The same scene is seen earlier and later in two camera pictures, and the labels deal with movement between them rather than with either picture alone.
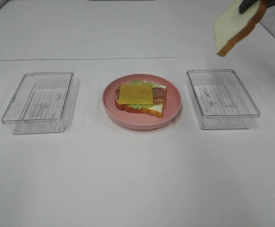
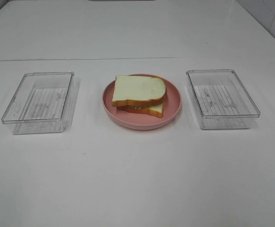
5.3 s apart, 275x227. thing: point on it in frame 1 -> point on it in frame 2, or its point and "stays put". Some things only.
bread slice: x=156 y=109 stays put
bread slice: x=233 y=25 -> x=137 y=90
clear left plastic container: x=43 y=102 stays put
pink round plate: x=138 y=120 stays put
